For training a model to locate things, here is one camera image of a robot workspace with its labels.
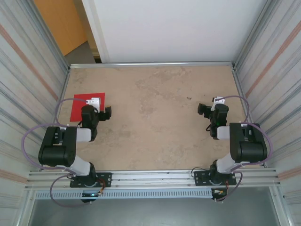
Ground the red paper sheet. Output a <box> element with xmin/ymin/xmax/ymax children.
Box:
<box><xmin>70</xmin><ymin>92</ymin><xmax>106</xmax><ymax>122</ymax></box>

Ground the black control board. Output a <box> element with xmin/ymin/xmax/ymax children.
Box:
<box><xmin>80</xmin><ymin>192</ymin><xmax>98</xmax><ymax>204</ymax></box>
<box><xmin>211</xmin><ymin>188</ymin><xmax>228</xmax><ymax>203</ymax></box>

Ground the white backdrop board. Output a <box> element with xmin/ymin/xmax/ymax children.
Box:
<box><xmin>93</xmin><ymin>0</ymin><xmax>269</xmax><ymax>63</ymax></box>

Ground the orange wooden door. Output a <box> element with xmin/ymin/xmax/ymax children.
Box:
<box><xmin>33</xmin><ymin>0</ymin><xmax>88</xmax><ymax>57</ymax></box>

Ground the grey metal shelf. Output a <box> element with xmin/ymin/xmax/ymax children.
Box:
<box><xmin>28</xmin><ymin>187</ymin><xmax>283</xmax><ymax>226</ymax></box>

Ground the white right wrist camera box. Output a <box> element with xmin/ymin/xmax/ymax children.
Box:
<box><xmin>211</xmin><ymin>96</ymin><xmax>226</xmax><ymax>112</ymax></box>

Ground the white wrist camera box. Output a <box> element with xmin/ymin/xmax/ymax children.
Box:
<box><xmin>85</xmin><ymin>97</ymin><xmax>105</xmax><ymax>111</ymax></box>
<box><xmin>211</xmin><ymin>96</ymin><xmax>226</xmax><ymax>112</ymax></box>

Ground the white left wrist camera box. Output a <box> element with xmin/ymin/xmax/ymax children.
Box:
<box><xmin>85</xmin><ymin>97</ymin><xmax>105</xmax><ymax>111</ymax></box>

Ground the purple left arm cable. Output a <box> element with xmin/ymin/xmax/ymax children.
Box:
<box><xmin>21</xmin><ymin>98</ymin><xmax>92</xmax><ymax>208</ymax></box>

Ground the aluminium table side rail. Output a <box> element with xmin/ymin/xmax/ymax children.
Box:
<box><xmin>42</xmin><ymin>68</ymin><xmax>71</xmax><ymax>171</ymax></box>
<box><xmin>231</xmin><ymin>65</ymin><xmax>268</xmax><ymax>168</ymax></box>

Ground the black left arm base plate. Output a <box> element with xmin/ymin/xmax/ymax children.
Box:
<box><xmin>70</xmin><ymin>172</ymin><xmax>112</xmax><ymax>188</ymax></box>

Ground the aluminium frame crossbar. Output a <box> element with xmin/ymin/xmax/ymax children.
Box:
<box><xmin>69</xmin><ymin>61</ymin><xmax>236</xmax><ymax>69</ymax></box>

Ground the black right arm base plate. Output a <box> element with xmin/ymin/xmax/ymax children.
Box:
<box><xmin>194</xmin><ymin>169</ymin><xmax>237</xmax><ymax>186</ymax></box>

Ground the aluminium mounting rail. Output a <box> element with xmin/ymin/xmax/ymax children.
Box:
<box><xmin>24</xmin><ymin>167</ymin><xmax>282</xmax><ymax>190</ymax></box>

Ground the white door frame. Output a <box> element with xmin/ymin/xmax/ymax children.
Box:
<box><xmin>81</xmin><ymin>0</ymin><xmax>111</xmax><ymax>64</ymax></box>

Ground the aluminium frame post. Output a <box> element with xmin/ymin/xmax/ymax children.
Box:
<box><xmin>231</xmin><ymin>0</ymin><xmax>280</xmax><ymax>71</ymax></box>
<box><xmin>23</xmin><ymin>0</ymin><xmax>71</xmax><ymax>73</ymax></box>

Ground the grey slotted cable duct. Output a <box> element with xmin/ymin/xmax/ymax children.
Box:
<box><xmin>34</xmin><ymin>189</ymin><xmax>214</xmax><ymax>200</ymax></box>

